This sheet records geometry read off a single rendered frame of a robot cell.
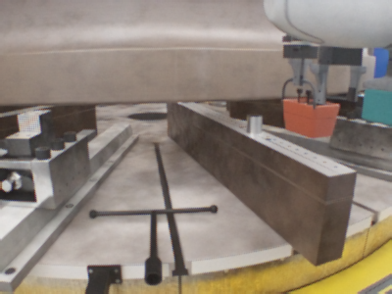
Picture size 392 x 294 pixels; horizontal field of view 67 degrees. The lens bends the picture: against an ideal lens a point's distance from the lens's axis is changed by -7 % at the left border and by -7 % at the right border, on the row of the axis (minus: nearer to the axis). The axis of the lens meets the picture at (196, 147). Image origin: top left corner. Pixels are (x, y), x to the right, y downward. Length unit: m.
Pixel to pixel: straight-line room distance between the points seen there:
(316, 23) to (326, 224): 0.87
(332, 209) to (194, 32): 1.10
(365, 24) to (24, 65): 1.55
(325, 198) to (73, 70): 1.26
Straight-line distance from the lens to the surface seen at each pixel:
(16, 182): 1.57
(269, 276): 1.55
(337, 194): 1.23
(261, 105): 3.54
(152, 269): 1.20
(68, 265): 1.37
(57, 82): 1.70
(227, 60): 1.66
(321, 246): 1.30
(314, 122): 1.22
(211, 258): 1.33
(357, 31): 0.55
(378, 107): 0.65
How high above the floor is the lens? 1.08
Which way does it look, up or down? 16 degrees down
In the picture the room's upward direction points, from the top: straight up
